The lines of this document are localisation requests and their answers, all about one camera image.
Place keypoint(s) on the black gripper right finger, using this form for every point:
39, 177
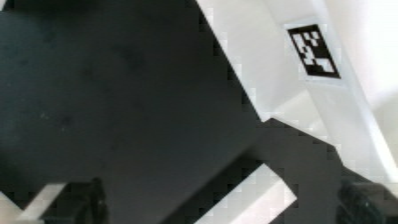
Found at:
367, 204

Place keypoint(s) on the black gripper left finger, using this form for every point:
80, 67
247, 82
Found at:
78, 206

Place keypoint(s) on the white drawer cabinet frame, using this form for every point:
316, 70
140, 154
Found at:
298, 56

